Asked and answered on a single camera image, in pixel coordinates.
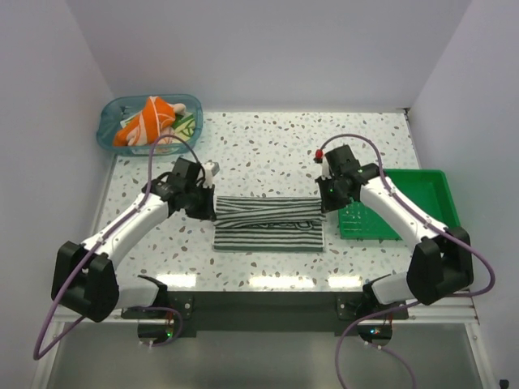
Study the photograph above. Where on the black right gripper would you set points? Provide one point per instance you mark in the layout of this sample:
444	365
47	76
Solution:
329	204

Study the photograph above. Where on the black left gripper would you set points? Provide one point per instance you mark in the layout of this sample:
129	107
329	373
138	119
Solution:
207	211

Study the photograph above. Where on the green white striped towel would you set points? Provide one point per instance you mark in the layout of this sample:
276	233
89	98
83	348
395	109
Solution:
277	224

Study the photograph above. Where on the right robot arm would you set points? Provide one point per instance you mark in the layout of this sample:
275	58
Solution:
440	264

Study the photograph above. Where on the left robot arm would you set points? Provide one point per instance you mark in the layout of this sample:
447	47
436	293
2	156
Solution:
85	274

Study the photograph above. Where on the cream white towel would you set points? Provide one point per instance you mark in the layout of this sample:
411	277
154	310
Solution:
176	120

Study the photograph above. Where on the orange white towel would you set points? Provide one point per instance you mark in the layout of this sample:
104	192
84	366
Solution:
142	129

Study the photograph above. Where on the green plastic tray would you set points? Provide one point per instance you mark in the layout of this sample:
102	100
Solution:
427	188

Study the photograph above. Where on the teal plastic laundry basket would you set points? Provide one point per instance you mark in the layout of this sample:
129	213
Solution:
117	113

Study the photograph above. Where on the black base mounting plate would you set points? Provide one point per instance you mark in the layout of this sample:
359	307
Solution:
252	312

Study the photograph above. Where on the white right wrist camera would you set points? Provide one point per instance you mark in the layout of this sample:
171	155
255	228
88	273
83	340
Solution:
321	160

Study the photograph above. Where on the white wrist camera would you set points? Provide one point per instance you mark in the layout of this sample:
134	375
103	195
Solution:
321	160
211	169

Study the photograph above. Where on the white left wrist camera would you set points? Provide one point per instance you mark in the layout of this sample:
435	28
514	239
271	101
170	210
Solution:
211	169

